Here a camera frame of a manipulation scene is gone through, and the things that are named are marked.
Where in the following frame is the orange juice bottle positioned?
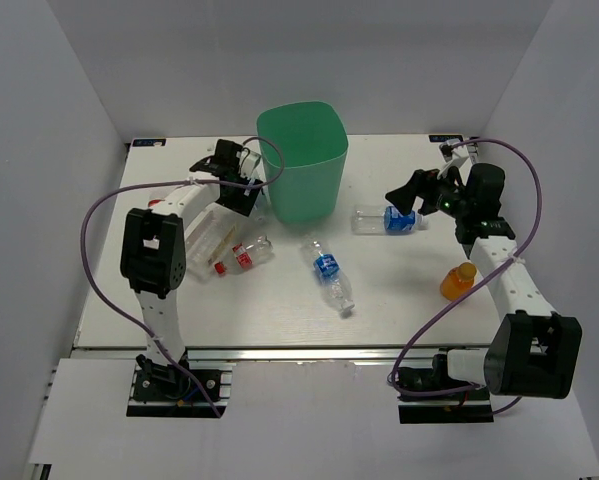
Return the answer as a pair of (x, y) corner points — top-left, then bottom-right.
(440, 262), (477, 301)

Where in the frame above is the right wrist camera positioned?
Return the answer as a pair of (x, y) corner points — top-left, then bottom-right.
(438, 139), (470, 178)

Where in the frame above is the crushed bottle red label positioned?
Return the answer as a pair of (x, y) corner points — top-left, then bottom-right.
(214, 235), (274, 276)

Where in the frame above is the crushed bottle blue label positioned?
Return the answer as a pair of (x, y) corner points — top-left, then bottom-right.
(301, 235), (355, 318)

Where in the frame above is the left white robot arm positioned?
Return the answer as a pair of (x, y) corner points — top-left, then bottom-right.
(120, 139), (265, 399)

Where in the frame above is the clear bottle blue label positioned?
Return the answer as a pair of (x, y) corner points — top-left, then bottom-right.
(351, 203), (429, 236)

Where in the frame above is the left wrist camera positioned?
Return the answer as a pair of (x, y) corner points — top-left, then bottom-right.
(239, 147), (261, 177)

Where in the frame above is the green plastic bin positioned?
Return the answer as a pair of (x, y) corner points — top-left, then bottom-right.
(256, 101), (349, 224)

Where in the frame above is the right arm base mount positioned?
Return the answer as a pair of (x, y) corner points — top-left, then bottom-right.
(394, 349), (494, 425)

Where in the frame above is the aluminium frame rail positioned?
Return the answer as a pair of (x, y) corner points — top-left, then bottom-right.
(73, 344), (495, 364)

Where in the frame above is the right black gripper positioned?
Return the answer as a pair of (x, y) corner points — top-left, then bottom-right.
(385, 163), (472, 220)

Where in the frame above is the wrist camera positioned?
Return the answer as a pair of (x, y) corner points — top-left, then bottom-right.
(239, 147), (261, 177)
(438, 139), (470, 178)

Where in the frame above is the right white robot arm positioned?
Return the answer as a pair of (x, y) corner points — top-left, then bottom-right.
(385, 163), (582, 399)

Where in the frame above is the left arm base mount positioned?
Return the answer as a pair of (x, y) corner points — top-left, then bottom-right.
(126, 354), (232, 419)

